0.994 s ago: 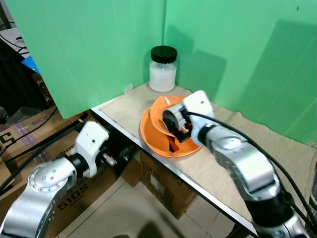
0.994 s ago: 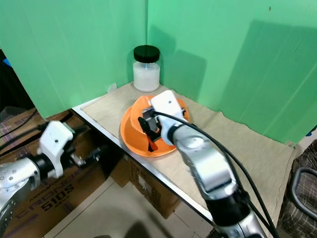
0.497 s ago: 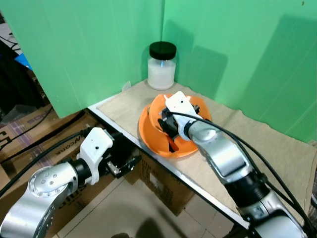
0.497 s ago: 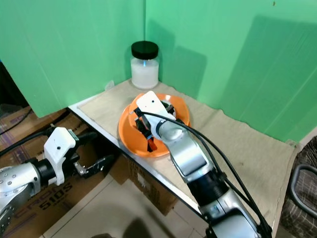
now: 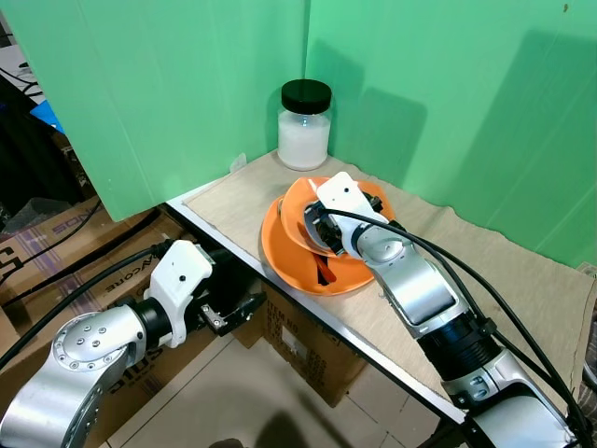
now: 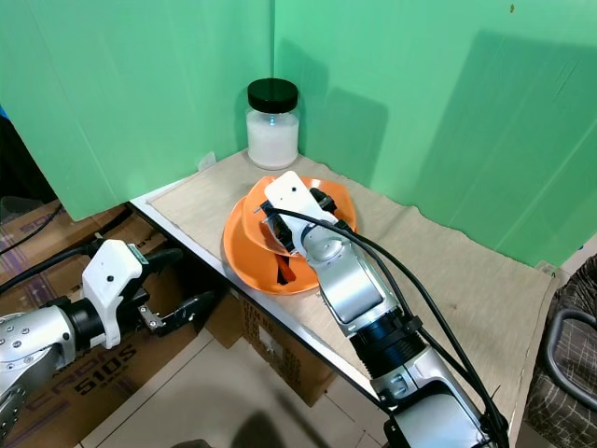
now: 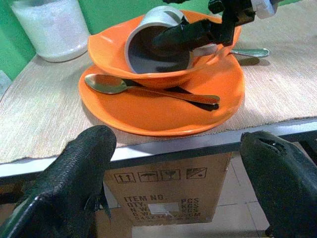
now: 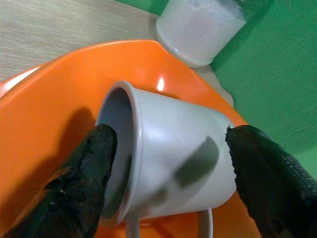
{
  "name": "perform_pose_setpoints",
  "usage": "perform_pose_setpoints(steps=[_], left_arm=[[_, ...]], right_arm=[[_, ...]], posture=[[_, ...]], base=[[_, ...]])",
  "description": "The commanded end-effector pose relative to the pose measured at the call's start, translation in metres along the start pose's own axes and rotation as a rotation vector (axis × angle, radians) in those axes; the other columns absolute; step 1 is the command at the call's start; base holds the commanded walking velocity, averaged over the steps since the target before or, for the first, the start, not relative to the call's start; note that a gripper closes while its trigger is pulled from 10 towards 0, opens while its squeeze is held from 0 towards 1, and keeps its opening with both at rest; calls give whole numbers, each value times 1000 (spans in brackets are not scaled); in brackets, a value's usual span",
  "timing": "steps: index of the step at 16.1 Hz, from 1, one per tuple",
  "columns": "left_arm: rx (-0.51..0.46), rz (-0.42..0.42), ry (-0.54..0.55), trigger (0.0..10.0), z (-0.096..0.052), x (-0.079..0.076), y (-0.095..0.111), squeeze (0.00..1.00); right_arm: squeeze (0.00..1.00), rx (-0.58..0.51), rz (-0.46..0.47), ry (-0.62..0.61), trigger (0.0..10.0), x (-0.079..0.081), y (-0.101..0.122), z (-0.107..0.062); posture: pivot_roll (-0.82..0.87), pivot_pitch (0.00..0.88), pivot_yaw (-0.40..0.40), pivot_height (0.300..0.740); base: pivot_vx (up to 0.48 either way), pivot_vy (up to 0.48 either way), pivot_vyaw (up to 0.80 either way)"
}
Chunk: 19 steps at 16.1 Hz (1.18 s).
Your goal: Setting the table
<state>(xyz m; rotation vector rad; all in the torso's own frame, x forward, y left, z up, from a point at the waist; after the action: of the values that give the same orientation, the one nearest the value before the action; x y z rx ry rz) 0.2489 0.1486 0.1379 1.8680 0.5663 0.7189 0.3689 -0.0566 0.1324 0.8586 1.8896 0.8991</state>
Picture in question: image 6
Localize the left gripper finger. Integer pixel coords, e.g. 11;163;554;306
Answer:
142;246;186;274
149;290;216;338

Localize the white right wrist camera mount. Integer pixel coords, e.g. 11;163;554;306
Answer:
262;171;326;228

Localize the white table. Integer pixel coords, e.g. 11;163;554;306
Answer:
129;147;570;448

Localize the beige woven table mat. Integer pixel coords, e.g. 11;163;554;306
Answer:
147;149;565;440

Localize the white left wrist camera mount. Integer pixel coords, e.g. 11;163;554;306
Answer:
80;239;146;349

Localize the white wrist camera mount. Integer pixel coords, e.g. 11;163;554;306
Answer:
262;171;326;228
80;239;146;349

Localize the large orange plastic plate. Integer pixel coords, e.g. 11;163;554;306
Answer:
222;177;357;297

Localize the brown printed cardboard box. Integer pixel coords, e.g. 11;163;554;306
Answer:
203;287;339;409
14;331;229;448
0;198;143;290

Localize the green backdrop board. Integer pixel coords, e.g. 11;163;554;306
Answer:
0;0;277;223
271;0;597;272

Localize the black chair patterned cushion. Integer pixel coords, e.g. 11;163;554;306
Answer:
521;250;597;448

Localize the glass jar black lid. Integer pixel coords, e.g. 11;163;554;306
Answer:
245;77;301;172

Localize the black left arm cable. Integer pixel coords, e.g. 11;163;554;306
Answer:
0;235;118;292

